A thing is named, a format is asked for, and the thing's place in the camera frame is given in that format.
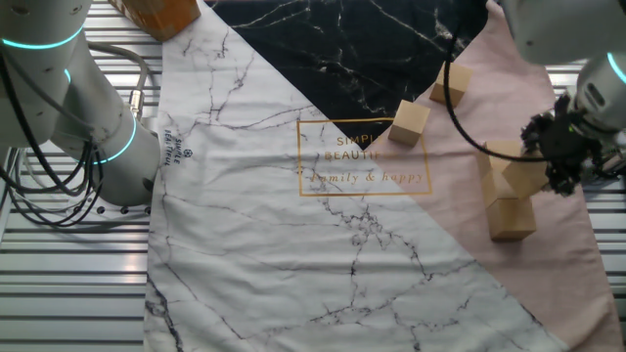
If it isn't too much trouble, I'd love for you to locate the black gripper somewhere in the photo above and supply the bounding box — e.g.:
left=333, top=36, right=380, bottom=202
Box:
left=519, top=95, right=605, bottom=198

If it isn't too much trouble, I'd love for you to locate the light wooden cube block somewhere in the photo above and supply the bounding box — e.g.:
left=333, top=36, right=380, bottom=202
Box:
left=387, top=99, right=431, bottom=148
left=486, top=195, right=538, bottom=242
left=476, top=140, right=524, bottom=177
left=481, top=168, right=519, bottom=209
left=501, top=149, right=550, bottom=200
left=428, top=61, right=474, bottom=109

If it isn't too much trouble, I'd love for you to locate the marble pattern table cloth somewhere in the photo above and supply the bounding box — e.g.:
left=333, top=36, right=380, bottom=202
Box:
left=141, top=0, right=625, bottom=352

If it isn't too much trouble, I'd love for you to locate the brown cardboard box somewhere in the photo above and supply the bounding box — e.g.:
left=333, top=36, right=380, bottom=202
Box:
left=107, top=0, right=202, bottom=43

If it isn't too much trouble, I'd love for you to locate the black side camera cable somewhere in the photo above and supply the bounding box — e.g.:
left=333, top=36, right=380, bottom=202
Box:
left=586, top=149, right=626, bottom=180

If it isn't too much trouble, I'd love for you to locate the silver side camera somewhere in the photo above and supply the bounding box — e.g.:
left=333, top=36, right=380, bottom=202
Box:
left=608, top=129, right=626, bottom=157

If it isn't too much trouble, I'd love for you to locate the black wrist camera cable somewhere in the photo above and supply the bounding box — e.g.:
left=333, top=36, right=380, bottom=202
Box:
left=442, top=23, right=554, bottom=163

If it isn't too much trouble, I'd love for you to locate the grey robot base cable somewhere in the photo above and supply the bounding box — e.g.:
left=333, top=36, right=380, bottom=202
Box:
left=85, top=41, right=151, bottom=121

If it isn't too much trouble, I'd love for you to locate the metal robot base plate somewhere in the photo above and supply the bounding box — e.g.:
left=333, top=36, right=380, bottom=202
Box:
left=63, top=170, right=153, bottom=221

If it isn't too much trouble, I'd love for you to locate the black cable bundle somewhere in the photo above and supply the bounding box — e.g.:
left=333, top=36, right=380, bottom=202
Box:
left=0, top=48, right=107, bottom=229

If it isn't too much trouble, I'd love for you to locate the white cable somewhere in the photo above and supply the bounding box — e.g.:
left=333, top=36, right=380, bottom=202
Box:
left=4, top=146, right=79, bottom=190

